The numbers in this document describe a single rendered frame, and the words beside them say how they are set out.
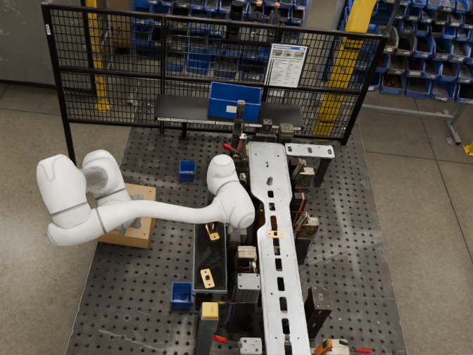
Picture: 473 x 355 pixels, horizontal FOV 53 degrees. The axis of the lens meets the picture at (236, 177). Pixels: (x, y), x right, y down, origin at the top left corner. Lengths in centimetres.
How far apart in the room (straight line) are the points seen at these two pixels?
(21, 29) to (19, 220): 154
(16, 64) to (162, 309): 279
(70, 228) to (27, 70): 295
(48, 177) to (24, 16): 263
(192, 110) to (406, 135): 259
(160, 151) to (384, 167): 218
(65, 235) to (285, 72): 172
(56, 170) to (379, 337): 172
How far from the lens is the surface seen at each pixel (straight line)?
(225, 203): 170
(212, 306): 193
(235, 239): 219
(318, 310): 217
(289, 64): 291
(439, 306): 375
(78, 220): 174
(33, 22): 424
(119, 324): 241
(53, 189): 173
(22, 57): 448
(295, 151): 279
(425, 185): 448
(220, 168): 176
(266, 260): 227
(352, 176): 321
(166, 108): 290
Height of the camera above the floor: 286
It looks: 46 degrees down
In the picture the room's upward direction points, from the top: 10 degrees clockwise
